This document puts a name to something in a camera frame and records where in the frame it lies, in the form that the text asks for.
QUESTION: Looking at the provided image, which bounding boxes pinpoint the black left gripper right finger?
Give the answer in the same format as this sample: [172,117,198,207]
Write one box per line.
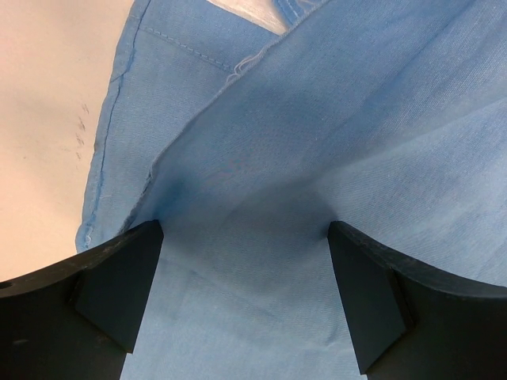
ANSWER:
[327,222,506,379]

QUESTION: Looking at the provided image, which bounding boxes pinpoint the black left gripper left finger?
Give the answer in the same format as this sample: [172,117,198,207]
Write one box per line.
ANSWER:
[1,221,163,379]

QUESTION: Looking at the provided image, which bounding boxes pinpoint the light blue long sleeve shirt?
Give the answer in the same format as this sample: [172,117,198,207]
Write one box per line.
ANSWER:
[76,1,506,379]

